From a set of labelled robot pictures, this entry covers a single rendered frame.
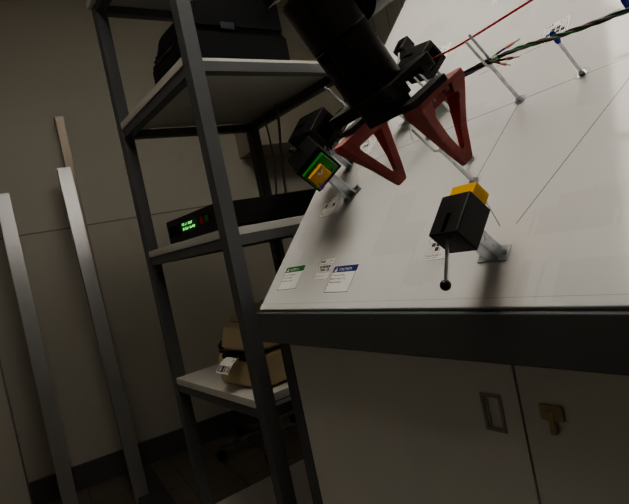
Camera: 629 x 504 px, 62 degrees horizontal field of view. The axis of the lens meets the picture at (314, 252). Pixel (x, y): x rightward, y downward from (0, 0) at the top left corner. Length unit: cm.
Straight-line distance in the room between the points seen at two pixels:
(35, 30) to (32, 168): 72
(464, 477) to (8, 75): 281
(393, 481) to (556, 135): 63
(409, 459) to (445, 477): 8
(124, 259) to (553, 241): 254
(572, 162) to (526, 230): 11
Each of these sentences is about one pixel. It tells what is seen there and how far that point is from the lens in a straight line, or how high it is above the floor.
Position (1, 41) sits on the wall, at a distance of 323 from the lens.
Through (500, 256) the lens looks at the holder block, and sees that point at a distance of 73.
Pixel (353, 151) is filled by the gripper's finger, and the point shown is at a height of 108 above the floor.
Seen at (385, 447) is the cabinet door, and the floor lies 61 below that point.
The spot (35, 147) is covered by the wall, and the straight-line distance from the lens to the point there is 306.
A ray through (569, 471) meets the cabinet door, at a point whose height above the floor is 66.
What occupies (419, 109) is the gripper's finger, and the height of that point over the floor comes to 109.
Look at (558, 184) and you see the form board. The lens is 76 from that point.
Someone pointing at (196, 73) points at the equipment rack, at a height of 141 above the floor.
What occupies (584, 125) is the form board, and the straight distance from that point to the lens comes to 81.
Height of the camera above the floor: 100
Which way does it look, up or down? 2 degrees down
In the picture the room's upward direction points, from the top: 12 degrees counter-clockwise
